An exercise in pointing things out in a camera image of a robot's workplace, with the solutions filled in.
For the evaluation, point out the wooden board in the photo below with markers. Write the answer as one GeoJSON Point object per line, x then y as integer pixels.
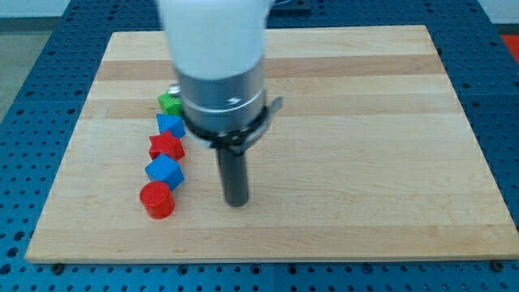
{"type": "Point", "coordinates": [370, 158]}

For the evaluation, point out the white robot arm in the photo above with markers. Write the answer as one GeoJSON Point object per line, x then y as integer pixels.
{"type": "Point", "coordinates": [218, 51]}

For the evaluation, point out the blue cube block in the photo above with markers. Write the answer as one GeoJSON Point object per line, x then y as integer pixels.
{"type": "Point", "coordinates": [165, 169]}

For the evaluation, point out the green block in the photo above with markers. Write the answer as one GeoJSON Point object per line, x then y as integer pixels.
{"type": "Point", "coordinates": [170, 105]}

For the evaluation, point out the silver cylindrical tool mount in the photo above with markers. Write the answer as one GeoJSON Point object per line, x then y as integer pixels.
{"type": "Point", "coordinates": [230, 113]}

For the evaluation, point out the blue triangular block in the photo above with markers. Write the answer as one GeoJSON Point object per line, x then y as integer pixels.
{"type": "Point", "coordinates": [172, 123]}

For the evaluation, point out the red cylinder block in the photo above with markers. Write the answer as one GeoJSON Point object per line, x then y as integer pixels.
{"type": "Point", "coordinates": [157, 199]}

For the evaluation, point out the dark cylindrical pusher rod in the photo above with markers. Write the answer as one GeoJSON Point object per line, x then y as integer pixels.
{"type": "Point", "coordinates": [234, 180]}

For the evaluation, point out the red star block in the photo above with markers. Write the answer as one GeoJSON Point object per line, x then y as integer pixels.
{"type": "Point", "coordinates": [167, 144]}

